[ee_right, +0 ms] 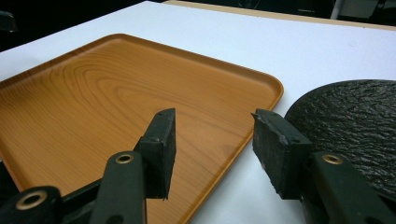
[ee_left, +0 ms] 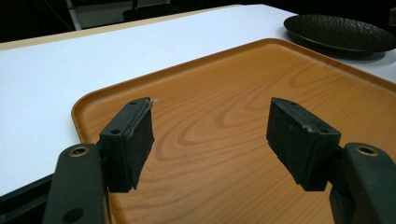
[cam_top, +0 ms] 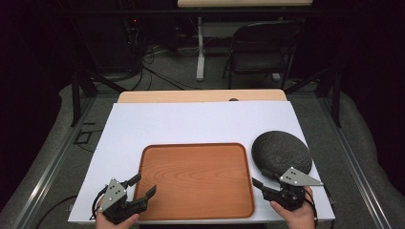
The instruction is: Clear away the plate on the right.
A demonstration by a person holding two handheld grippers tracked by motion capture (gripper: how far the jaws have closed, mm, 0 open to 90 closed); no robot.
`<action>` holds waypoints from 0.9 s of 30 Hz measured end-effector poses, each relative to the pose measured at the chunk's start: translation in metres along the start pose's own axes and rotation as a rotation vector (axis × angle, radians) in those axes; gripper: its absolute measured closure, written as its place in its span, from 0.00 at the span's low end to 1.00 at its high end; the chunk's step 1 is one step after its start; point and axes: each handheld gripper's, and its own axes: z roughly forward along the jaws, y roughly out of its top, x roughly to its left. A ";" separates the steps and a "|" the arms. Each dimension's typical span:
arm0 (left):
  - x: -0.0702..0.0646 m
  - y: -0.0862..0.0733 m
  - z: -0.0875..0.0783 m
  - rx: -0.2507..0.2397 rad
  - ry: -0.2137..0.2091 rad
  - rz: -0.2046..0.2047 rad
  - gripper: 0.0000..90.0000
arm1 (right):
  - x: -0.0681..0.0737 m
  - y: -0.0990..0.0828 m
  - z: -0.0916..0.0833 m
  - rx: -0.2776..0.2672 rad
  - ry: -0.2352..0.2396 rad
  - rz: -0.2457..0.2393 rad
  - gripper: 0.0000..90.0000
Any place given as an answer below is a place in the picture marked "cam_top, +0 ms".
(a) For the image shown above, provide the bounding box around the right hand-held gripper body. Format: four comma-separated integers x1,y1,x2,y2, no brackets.
263,166,325,212

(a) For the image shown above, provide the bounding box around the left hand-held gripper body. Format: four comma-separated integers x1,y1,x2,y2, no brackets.
98,177,149,225

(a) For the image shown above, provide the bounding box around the dark grey round plate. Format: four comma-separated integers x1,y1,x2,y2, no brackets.
250,130,313,184

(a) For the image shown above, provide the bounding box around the brown wooden tray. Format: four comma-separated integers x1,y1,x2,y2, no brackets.
133,142,256,221

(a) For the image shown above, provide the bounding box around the person's left hand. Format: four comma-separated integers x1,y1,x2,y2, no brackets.
95,211,140,229

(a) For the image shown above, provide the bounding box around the person's right hand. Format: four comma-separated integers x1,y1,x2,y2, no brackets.
270,186,316,229

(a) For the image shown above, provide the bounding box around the white board sheet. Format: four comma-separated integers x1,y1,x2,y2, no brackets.
68,100,336,224

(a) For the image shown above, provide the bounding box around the light wooden table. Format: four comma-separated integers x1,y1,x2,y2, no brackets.
117,89,288,104

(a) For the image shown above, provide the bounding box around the black folding chair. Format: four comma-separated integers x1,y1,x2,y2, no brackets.
222,20,305,91

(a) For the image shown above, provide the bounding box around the white desk leg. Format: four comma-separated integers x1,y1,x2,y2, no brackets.
196,16,206,82

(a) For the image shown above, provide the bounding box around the dark equipment with red light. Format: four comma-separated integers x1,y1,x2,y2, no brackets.
121,16,143,66

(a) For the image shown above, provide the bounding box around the light wooden desk top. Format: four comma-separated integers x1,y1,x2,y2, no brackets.
177,0,314,9

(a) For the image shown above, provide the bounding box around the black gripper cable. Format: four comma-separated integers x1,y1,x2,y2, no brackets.
304,187,320,222
90,185,109,221

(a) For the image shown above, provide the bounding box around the aluminium floor rail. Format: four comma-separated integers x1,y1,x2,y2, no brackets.
11,96,97,229
318,96,394,229

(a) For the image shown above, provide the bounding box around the black floor cable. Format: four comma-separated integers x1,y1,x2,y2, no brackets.
33,195,78,229

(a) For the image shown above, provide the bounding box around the black metal frame stand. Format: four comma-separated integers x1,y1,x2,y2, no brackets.
70,68,128,128
284,67,343,129

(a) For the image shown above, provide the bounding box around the bundle of floor cables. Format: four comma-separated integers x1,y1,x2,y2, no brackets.
125,42,200,93

